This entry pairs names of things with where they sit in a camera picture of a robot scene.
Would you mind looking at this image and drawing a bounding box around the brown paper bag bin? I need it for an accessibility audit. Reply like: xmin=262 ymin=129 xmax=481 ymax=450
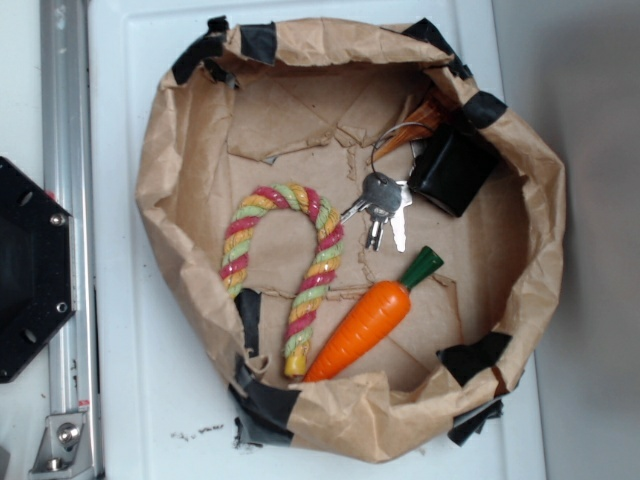
xmin=136 ymin=18 xmax=566 ymax=462

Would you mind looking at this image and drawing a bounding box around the small silver key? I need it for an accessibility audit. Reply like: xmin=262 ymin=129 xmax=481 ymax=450
xmin=365 ymin=208 xmax=389 ymax=251

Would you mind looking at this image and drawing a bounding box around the silver round-head key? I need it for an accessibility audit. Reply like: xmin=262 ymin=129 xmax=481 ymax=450
xmin=340 ymin=173 xmax=401 ymax=223

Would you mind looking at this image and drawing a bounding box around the silver key pointing down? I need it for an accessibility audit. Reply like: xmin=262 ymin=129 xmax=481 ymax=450
xmin=390 ymin=181 xmax=413 ymax=253

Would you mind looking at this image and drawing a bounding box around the orange plastic toy carrot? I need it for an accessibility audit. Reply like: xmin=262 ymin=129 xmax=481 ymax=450
xmin=304 ymin=246 xmax=444 ymax=382

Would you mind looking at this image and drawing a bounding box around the black key fob pouch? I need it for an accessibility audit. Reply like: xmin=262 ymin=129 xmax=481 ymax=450
xmin=408 ymin=125 xmax=501 ymax=217

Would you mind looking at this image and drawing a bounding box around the orange bristle brush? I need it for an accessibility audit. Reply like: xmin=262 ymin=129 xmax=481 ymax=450
xmin=372 ymin=96 xmax=449 ymax=162

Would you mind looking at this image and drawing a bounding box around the white plastic tray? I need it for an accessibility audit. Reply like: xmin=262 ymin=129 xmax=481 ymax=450
xmin=88 ymin=1 xmax=546 ymax=479

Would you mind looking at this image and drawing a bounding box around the multicolored twisted rope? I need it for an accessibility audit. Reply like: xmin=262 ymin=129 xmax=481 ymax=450
xmin=219 ymin=182 xmax=346 ymax=378

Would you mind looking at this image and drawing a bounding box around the thin metal key ring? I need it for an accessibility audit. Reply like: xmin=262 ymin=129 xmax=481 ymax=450
xmin=370 ymin=122 xmax=437 ymax=176

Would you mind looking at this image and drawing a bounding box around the aluminium extrusion rail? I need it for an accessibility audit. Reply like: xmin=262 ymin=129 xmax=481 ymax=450
xmin=39 ymin=1 xmax=105 ymax=479

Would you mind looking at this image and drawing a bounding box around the black octagonal mount plate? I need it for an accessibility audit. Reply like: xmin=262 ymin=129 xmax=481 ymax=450
xmin=0 ymin=157 xmax=74 ymax=384

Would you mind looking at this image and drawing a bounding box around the metal corner bracket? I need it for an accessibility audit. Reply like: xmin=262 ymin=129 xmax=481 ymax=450
xmin=28 ymin=412 xmax=95 ymax=479

